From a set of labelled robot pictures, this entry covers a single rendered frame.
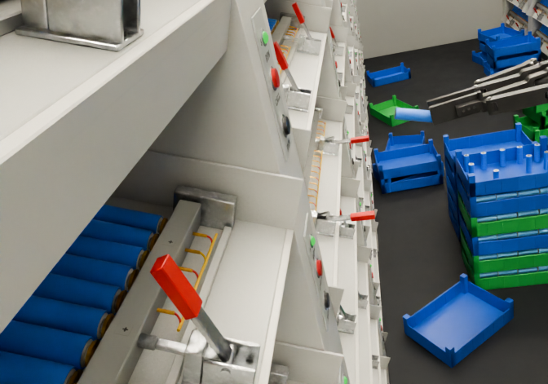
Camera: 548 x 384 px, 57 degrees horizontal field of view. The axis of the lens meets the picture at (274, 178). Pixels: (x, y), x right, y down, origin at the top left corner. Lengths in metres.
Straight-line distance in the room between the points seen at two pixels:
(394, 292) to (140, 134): 1.83
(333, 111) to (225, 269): 0.79
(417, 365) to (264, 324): 1.43
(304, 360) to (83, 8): 0.41
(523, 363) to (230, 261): 1.47
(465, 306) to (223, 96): 1.63
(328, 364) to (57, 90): 0.42
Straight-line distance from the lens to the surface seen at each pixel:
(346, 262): 1.02
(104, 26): 0.20
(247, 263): 0.39
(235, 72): 0.37
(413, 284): 2.03
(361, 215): 0.74
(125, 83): 0.19
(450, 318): 1.89
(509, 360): 1.78
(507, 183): 1.76
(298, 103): 0.66
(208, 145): 0.40
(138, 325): 0.31
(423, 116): 0.80
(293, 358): 0.53
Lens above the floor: 1.34
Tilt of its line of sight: 27 degrees down
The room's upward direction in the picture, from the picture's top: 14 degrees counter-clockwise
